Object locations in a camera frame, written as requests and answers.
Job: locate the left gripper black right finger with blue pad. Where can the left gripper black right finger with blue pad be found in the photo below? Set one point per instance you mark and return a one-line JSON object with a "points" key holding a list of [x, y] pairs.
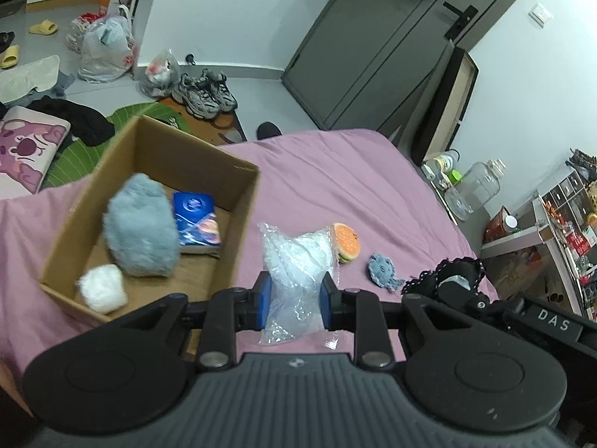
{"points": [[360, 313]]}

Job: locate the left grey sneaker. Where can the left grey sneaker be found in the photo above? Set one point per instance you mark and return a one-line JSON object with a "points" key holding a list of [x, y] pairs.
{"points": [[195, 96]]}

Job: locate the brown cardboard box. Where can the brown cardboard box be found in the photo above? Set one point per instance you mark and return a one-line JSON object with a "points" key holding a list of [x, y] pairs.
{"points": [[180, 162]]}

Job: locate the yellow slipper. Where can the yellow slipper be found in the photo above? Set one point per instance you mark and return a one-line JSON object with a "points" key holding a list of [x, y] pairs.
{"points": [[45, 28], [10, 57]]}

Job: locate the right grey sneaker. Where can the right grey sneaker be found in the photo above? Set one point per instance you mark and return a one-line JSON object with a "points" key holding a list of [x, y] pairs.
{"points": [[220, 91]]}

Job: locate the clear plastic bag blue filling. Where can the clear plastic bag blue filling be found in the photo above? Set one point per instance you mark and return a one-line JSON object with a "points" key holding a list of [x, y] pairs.
{"points": [[297, 267]]}

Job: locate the blue crochet octopus toy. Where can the blue crochet octopus toy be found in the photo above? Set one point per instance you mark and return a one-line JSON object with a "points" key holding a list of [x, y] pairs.
{"points": [[382, 272]]}

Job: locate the fluffy light blue plush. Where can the fluffy light blue plush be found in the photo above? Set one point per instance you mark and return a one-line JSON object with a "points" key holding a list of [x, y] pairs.
{"points": [[139, 229]]}

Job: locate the dark grey door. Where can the dark grey door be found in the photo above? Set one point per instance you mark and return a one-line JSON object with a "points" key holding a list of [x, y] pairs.
{"points": [[364, 63]]}

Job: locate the black framed board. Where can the black framed board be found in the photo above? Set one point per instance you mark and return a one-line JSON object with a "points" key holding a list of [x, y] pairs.
{"points": [[440, 111]]}

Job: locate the yellow slipper far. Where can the yellow slipper far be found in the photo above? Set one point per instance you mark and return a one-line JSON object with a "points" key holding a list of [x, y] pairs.
{"points": [[45, 28]]}

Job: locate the black door handle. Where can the black door handle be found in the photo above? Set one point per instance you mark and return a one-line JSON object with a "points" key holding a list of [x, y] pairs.
{"points": [[464, 17]]}

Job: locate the yellow slipper near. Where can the yellow slipper near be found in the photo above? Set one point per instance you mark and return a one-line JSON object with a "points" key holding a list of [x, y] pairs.
{"points": [[10, 57]]}

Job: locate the cream floor towel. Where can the cream floor towel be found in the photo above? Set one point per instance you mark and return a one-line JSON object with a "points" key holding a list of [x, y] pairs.
{"points": [[40, 75]]}

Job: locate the black clothing on floor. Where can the black clothing on floor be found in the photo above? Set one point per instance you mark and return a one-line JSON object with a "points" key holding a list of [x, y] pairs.
{"points": [[87, 124]]}

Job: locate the hamburger plush toy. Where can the hamburger plush toy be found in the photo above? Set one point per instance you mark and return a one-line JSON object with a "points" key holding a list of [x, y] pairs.
{"points": [[347, 241]]}

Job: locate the pink bed sheet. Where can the pink bed sheet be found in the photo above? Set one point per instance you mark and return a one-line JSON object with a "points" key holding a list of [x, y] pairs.
{"points": [[307, 180]]}

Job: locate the large white plastic bag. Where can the large white plastic bag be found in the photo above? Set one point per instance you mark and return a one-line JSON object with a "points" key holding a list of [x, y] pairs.
{"points": [[108, 48]]}

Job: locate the black slipper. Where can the black slipper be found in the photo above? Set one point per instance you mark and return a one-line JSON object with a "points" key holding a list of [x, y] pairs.
{"points": [[6, 39]]}

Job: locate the black shoe by bed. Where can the black shoe by bed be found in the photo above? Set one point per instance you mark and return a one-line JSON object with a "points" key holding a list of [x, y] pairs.
{"points": [[267, 130]]}

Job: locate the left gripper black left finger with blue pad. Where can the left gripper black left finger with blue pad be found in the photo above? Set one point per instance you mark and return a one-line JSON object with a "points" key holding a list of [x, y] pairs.
{"points": [[229, 312]]}

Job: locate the green cap bottle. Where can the green cap bottle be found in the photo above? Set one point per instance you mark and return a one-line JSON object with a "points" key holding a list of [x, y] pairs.
{"points": [[454, 176]]}

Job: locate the small clear trash bag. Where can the small clear trash bag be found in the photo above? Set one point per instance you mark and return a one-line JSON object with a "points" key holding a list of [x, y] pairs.
{"points": [[160, 76]]}

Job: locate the white fluffy ball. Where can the white fluffy ball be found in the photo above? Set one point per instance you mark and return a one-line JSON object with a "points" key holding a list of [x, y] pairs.
{"points": [[102, 289]]}

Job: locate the black lace scrunchie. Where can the black lace scrunchie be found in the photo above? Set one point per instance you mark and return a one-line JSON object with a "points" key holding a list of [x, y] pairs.
{"points": [[466, 270]]}

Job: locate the white bottle yellow label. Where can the white bottle yellow label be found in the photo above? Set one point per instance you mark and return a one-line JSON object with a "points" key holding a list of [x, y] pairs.
{"points": [[440, 164]]}

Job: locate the green leaf cartoon rug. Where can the green leaf cartoon rug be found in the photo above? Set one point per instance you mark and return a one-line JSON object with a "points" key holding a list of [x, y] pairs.
{"points": [[78, 160]]}

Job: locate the blue tissue packet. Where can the blue tissue packet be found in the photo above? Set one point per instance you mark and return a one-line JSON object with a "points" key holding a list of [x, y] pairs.
{"points": [[198, 229]]}

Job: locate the clear plastic jar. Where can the clear plastic jar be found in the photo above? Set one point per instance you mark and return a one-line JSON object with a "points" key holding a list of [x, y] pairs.
{"points": [[476, 187]]}

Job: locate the grey sneaker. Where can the grey sneaker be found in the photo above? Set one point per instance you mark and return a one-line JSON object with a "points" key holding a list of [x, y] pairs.
{"points": [[195, 96], [220, 91]]}

